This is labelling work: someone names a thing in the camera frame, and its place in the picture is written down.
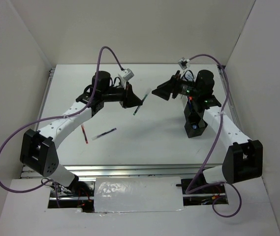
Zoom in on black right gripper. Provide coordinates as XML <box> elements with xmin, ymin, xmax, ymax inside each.
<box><xmin>152</xmin><ymin>70</ymin><xmax>200</xmax><ymax>101</ymax></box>

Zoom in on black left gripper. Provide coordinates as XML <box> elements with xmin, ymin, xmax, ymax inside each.
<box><xmin>101</xmin><ymin>81</ymin><xmax>142</xmax><ymax>109</ymax></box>

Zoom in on green gel pen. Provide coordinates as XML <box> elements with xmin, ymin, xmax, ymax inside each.
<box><xmin>133</xmin><ymin>88</ymin><xmax>152</xmax><ymax>116</ymax></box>

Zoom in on purple gel pen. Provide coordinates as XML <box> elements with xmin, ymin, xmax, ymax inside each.
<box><xmin>92</xmin><ymin>128</ymin><xmax>117</xmax><ymax>141</ymax></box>

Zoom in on red gel pen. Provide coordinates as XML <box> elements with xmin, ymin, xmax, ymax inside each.
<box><xmin>81</xmin><ymin>124</ymin><xmax>89</xmax><ymax>144</ymax></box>

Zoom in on blue cleaning gel jar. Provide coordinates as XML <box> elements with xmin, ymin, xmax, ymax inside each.
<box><xmin>183</xmin><ymin>70</ymin><xmax>195</xmax><ymax>82</ymax></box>

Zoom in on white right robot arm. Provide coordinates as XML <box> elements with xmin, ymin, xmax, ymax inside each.
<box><xmin>152</xmin><ymin>70</ymin><xmax>263</xmax><ymax>193</ymax></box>

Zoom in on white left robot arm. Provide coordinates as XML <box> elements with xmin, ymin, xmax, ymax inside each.
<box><xmin>20</xmin><ymin>69</ymin><xmax>143</xmax><ymax>196</ymax></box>

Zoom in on near white mesh container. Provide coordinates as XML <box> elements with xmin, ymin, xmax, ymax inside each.
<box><xmin>180</xmin><ymin>95</ymin><xmax>188</xmax><ymax>108</ymax></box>

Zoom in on far black mesh container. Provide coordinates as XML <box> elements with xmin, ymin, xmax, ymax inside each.
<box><xmin>184</xmin><ymin>102</ymin><xmax>199</xmax><ymax>119</ymax></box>

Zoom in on black mesh container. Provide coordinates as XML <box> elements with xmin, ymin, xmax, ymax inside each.
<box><xmin>184</xmin><ymin>102</ymin><xmax>199</xmax><ymax>119</ymax></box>
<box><xmin>184</xmin><ymin>113</ymin><xmax>208</xmax><ymax>138</ymax></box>

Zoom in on near black mesh container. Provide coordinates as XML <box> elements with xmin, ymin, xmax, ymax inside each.
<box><xmin>184</xmin><ymin>113</ymin><xmax>208</xmax><ymax>138</ymax></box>

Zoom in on white foil cover sheet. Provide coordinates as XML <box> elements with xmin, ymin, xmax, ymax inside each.
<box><xmin>94</xmin><ymin>177</ymin><xmax>184</xmax><ymax>213</ymax></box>

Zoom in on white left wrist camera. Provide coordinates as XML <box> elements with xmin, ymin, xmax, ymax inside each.
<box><xmin>118</xmin><ymin>68</ymin><xmax>134</xmax><ymax>87</ymax></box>

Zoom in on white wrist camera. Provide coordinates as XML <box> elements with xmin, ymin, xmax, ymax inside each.
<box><xmin>118</xmin><ymin>68</ymin><xmax>134</xmax><ymax>87</ymax></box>
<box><xmin>178</xmin><ymin>58</ymin><xmax>190</xmax><ymax>70</ymax></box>

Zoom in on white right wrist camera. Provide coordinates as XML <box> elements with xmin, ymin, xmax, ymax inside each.
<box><xmin>178</xmin><ymin>58</ymin><xmax>190</xmax><ymax>70</ymax></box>

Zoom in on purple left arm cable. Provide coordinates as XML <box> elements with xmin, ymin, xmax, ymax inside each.
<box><xmin>0</xmin><ymin>46</ymin><xmax>124</xmax><ymax>208</ymax></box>

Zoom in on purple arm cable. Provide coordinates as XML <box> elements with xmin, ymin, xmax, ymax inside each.
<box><xmin>186</xmin><ymin>54</ymin><xmax>244</xmax><ymax>218</ymax></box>
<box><xmin>0</xmin><ymin>46</ymin><xmax>124</xmax><ymax>208</ymax></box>

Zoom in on aluminium table edge rail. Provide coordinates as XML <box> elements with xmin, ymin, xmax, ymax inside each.
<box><xmin>65</xmin><ymin>164</ymin><xmax>201</xmax><ymax>178</ymax></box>

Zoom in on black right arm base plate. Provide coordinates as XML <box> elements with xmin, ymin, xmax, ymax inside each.
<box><xmin>175</xmin><ymin>178</ymin><xmax>225</xmax><ymax>195</ymax></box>

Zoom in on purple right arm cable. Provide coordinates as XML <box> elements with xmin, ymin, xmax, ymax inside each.
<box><xmin>186</xmin><ymin>54</ymin><xmax>244</xmax><ymax>218</ymax></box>

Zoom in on red wires under table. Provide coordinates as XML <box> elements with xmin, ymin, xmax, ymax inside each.
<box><xmin>77</xmin><ymin>186</ymin><xmax>93</xmax><ymax>207</ymax></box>

